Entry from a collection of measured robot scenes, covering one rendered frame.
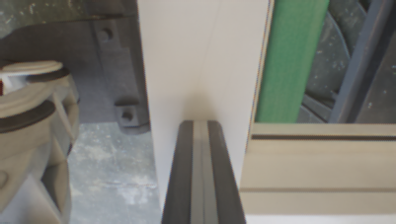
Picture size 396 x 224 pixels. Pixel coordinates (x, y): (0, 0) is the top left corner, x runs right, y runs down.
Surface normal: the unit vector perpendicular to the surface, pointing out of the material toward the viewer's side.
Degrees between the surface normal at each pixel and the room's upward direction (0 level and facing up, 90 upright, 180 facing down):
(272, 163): 90
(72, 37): 0
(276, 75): 0
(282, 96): 0
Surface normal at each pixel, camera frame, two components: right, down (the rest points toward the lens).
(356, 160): 0.02, -0.88
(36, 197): 0.18, 0.46
